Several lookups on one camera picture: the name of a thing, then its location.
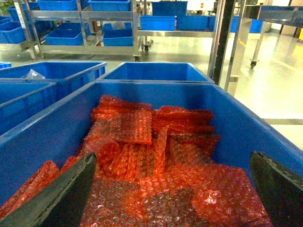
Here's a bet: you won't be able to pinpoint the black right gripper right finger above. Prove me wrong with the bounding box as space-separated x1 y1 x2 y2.
249 151 303 227

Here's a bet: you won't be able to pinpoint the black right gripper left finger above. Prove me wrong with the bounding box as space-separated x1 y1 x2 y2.
0 152 97 227

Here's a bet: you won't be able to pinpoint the blue bin with red bags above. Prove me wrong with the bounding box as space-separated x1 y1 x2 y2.
0 80 303 202

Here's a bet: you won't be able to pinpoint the empty blue bin front left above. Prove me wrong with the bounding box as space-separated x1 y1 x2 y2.
0 79 57 135

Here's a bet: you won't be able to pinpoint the empty blue bin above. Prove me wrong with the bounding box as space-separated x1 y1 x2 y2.
97 62 214 84
0 79 57 135

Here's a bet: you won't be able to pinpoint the blue bin with plastic bag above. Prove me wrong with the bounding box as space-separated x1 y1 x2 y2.
0 61 107 100

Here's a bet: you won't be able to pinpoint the empty blue bin rear right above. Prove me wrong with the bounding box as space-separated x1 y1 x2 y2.
97 62 214 84

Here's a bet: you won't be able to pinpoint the steel shelf rack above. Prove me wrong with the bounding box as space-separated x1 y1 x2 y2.
207 0 250 95

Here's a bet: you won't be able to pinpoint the red bubble wrap bags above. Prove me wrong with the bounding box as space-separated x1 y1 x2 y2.
0 95 272 227

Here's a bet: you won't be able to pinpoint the rear steel cart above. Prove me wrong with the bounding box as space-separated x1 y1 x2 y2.
14 0 145 62

